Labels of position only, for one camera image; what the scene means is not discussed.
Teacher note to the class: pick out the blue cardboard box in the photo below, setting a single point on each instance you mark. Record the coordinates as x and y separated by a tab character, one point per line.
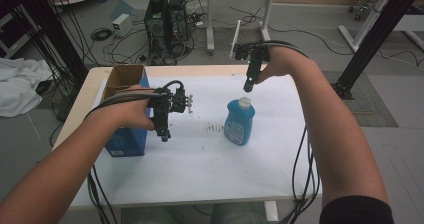
128	140

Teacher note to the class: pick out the grey floor mat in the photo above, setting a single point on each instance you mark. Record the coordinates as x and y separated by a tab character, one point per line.
373	104

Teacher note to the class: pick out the small white box device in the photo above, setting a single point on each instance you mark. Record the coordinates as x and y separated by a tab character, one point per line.
121	24

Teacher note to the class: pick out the white crumpled cloth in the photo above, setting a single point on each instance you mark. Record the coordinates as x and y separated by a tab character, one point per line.
20	84

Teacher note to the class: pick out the white table sheet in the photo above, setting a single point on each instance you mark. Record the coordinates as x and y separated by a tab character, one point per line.
206	170

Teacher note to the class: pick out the white table leg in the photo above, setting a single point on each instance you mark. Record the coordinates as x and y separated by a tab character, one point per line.
271	211

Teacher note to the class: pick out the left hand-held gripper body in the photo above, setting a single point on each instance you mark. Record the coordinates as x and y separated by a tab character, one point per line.
176	102

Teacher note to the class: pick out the black metal frame post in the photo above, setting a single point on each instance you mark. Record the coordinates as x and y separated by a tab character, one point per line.
376	37
56	30

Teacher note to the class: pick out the person's left hand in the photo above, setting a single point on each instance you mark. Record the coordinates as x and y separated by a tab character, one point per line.
128	112

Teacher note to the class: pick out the person's right hand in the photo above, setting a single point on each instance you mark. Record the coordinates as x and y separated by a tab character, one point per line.
278	64

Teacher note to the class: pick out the blue detergent bottle white cap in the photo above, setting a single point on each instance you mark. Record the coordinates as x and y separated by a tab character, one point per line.
239	122

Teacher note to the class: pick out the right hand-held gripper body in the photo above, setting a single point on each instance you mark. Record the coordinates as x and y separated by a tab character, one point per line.
250	52

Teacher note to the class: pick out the white metal stand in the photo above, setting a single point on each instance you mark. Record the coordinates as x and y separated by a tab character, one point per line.
366	20

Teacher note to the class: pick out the black computer tower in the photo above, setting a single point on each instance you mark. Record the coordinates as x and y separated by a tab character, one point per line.
156	24
178	20

